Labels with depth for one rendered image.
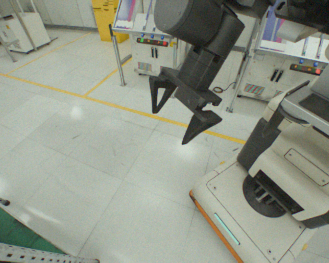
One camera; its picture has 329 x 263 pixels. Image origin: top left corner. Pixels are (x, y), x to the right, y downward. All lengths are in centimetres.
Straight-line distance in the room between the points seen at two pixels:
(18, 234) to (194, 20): 112
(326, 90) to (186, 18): 34
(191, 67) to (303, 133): 41
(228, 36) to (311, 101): 24
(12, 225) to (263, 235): 129
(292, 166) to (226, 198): 54
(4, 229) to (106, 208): 57
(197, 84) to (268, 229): 95
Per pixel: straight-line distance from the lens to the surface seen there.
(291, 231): 116
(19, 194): 174
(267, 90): 222
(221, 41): 25
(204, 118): 23
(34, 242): 107
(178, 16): 19
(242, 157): 111
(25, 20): 446
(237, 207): 106
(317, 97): 45
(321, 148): 57
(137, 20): 199
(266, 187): 66
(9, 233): 117
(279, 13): 50
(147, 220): 126
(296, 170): 61
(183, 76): 26
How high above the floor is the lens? 122
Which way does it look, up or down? 48 degrees down
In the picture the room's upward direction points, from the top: straight up
